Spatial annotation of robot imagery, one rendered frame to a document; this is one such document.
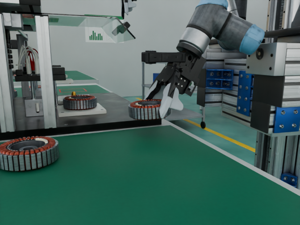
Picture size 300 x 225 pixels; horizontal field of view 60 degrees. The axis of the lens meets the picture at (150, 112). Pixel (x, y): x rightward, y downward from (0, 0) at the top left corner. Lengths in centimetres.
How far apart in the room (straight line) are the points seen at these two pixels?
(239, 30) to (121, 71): 581
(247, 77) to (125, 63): 552
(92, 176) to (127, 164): 8
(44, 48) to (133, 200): 46
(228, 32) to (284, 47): 17
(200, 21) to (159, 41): 609
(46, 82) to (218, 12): 47
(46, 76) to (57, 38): 554
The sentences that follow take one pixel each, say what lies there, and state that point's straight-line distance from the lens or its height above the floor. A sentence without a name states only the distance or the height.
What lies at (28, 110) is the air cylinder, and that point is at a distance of 89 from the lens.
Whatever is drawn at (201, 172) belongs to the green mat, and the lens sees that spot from 49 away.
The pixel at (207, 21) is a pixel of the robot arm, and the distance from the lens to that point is 72.
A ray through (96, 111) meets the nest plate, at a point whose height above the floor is 78.
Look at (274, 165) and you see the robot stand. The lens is 123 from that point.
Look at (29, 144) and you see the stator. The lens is 60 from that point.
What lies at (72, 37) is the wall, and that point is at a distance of 627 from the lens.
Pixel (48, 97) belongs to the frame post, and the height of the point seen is 85.
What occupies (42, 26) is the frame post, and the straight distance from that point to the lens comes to 72.
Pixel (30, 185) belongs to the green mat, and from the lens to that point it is 47.
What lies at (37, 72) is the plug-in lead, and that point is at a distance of 88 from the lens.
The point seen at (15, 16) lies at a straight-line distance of 77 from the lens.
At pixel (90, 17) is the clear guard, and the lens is 79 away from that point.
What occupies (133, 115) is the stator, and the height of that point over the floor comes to 81.
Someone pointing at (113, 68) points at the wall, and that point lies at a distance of 641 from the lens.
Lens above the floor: 95
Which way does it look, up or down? 12 degrees down
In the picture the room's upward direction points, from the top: straight up
